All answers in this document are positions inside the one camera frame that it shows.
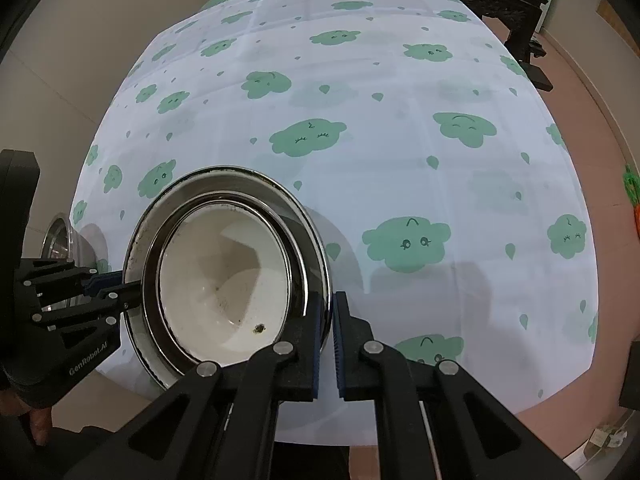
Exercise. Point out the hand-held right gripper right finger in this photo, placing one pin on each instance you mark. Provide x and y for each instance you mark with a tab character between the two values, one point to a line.
340	360

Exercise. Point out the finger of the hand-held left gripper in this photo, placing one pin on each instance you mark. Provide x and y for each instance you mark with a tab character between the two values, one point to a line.
125	300
102	282

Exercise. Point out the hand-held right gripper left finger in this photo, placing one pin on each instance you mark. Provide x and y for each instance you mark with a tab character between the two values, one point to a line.
317	360

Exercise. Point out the large steel bowl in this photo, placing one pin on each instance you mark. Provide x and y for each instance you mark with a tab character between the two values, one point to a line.
74	250
50	255

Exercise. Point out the white enamel bowl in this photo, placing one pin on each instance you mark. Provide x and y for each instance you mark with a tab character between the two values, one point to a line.
142	355

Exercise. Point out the small steel bowl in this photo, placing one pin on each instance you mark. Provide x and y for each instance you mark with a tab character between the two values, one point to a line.
299	275

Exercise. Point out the small white bowl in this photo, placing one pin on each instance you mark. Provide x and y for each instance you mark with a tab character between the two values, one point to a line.
210	260

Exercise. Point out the person's left hand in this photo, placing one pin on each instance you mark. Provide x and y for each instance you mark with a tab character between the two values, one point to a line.
41	425

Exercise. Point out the cloud print tablecloth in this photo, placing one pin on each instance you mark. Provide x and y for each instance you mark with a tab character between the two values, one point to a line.
400	160

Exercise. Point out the orange and green toy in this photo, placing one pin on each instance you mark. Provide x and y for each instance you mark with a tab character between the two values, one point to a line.
632	185

